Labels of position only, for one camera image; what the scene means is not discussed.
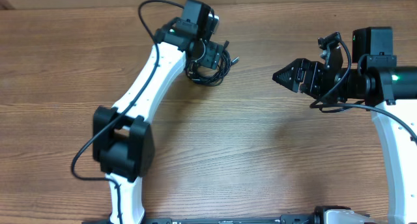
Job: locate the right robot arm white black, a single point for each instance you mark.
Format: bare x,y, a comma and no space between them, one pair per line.
367,77

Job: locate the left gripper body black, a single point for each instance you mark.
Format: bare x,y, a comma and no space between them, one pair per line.
207,55

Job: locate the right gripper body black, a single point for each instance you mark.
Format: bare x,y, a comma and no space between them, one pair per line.
324,81

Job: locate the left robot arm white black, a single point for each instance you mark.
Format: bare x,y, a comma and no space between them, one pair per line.
123,144

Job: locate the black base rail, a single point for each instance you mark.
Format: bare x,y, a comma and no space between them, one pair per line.
283,219

